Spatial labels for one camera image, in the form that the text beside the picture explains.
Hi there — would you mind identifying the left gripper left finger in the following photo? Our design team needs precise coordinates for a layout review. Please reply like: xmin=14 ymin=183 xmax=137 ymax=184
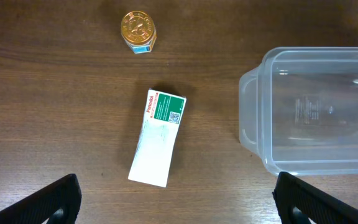
xmin=0 ymin=174 xmax=82 ymax=224

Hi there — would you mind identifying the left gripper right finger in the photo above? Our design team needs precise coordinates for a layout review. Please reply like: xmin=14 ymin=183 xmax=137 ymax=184
xmin=272 ymin=172 xmax=358 ymax=223

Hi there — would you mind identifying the clear plastic container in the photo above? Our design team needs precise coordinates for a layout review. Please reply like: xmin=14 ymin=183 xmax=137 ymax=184
xmin=239 ymin=47 xmax=358 ymax=175

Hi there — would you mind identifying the white green medicine box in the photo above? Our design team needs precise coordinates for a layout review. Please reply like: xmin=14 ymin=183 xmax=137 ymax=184
xmin=128 ymin=89 xmax=186 ymax=187

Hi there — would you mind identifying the gold lid small jar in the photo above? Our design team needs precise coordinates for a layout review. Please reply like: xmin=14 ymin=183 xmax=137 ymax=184
xmin=121 ymin=11 xmax=157 ymax=54

